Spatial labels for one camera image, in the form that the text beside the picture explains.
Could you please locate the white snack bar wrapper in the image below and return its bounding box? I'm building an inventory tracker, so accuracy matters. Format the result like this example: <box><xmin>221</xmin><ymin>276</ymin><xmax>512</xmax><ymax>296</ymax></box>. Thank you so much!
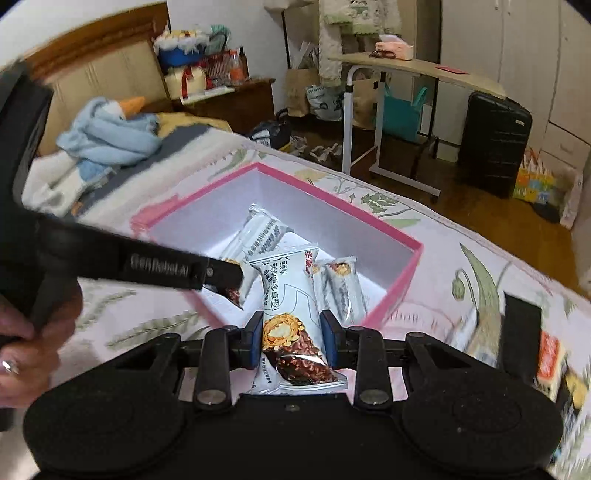
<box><xmin>249</xmin><ymin>244</ymin><xmax>348</xmax><ymax>395</ymax></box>
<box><xmin>219</xmin><ymin>204</ymin><xmax>293</xmax><ymax>308</ymax></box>
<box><xmin>312</xmin><ymin>256</ymin><xmax>368</xmax><ymax>327</ymax></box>

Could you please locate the person's left hand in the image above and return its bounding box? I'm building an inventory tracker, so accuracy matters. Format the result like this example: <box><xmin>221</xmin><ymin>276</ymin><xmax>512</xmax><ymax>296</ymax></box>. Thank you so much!
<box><xmin>1</xmin><ymin>283</ymin><xmax>83</xmax><ymax>409</ymax></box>

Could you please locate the pink cardboard box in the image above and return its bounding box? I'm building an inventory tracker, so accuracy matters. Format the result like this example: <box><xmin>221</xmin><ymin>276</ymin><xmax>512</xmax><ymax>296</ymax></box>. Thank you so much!
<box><xmin>130</xmin><ymin>163</ymin><xmax>423</xmax><ymax>329</ymax></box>

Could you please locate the goose plush in blue blanket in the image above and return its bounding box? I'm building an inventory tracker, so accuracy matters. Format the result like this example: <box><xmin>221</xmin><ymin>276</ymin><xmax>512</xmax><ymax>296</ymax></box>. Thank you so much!
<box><xmin>22</xmin><ymin>97</ymin><xmax>161</xmax><ymax>217</ymax></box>

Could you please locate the wooden padded headboard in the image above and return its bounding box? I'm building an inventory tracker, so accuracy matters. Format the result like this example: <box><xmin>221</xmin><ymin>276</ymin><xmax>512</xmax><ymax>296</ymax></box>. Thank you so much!
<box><xmin>23</xmin><ymin>2</ymin><xmax>172</xmax><ymax>156</ymax></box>

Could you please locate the cream gift box red ribbon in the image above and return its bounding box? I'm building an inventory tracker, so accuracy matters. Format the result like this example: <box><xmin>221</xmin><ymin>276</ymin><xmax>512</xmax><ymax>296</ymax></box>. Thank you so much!
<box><xmin>164</xmin><ymin>66</ymin><xmax>207</xmax><ymax>100</ymax></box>

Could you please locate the teal shopping bag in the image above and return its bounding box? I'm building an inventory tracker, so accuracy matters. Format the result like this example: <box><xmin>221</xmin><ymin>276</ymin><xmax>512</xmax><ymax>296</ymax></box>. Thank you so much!
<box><xmin>383</xmin><ymin>86</ymin><xmax>428</xmax><ymax>142</ymax></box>

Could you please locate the colourful gift bag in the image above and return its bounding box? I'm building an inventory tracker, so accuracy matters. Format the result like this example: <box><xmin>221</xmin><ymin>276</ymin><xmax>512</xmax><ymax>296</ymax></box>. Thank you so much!
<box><xmin>513</xmin><ymin>148</ymin><xmax>566</xmax><ymax>207</ymax></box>

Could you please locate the wooden nightstand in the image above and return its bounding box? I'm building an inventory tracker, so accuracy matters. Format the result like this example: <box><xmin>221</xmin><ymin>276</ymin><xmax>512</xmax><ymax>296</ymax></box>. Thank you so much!
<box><xmin>182</xmin><ymin>78</ymin><xmax>276</xmax><ymax>135</ymax></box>

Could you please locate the blue flower basket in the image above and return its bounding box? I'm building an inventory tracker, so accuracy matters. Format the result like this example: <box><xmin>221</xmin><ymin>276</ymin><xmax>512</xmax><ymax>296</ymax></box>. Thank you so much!
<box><xmin>153</xmin><ymin>30</ymin><xmax>209</xmax><ymax>69</ymax></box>

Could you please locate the white printed plastic bag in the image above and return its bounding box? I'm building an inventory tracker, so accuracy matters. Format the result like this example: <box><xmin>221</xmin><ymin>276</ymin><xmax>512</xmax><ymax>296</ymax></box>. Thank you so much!
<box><xmin>560</xmin><ymin>171</ymin><xmax>583</xmax><ymax>230</ymax></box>

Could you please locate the black hard-shell suitcase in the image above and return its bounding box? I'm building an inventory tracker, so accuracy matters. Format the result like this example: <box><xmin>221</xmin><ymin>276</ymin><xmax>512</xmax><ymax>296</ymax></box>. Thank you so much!
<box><xmin>456</xmin><ymin>92</ymin><xmax>533</xmax><ymax>198</ymax></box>

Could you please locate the orange drink bottle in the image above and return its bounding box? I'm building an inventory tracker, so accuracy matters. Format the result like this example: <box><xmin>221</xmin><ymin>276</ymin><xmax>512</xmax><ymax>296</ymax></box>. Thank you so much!
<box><xmin>228</xmin><ymin>50</ymin><xmax>245</xmax><ymax>85</ymax></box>

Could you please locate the brown paper bag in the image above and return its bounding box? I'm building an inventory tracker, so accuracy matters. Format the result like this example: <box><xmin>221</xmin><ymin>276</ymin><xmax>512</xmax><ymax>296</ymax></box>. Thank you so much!
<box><xmin>286</xmin><ymin>68</ymin><xmax>318</xmax><ymax>118</ymax></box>

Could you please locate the wooden rolling side table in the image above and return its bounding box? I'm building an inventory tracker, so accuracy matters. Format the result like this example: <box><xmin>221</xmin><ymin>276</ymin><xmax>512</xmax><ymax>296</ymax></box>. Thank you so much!
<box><xmin>332</xmin><ymin>52</ymin><xmax>507</xmax><ymax>202</ymax></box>

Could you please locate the red booklet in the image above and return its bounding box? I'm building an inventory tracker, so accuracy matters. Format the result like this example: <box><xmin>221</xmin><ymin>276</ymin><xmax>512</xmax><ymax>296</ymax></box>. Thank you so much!
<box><xmin>436</xmin><ymin>65</ymin><xmax>469</xmax><ymax>75</ymax></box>

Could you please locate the pink tissue box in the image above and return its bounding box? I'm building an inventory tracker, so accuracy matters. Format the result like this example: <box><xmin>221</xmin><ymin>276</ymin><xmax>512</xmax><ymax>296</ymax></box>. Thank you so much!
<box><xmin>376</xmin><ymin>40</ymin><xmax>415</xmax><ymax>61</ymax></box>

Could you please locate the cream knitted cardigan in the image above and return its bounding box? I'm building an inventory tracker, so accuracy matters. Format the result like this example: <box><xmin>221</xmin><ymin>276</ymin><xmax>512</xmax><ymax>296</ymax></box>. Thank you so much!
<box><xmin>318</xmin><ymin>0</ymin><xmax>402</xmax><ymax>87</ymax></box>

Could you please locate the white wardrobe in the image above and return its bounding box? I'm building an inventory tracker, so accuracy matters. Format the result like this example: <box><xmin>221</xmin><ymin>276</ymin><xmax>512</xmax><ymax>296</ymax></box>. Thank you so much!
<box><xmin>441</xmin><ymin>1</ymin><xmax>590</xmax><ymax>171</ymax></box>

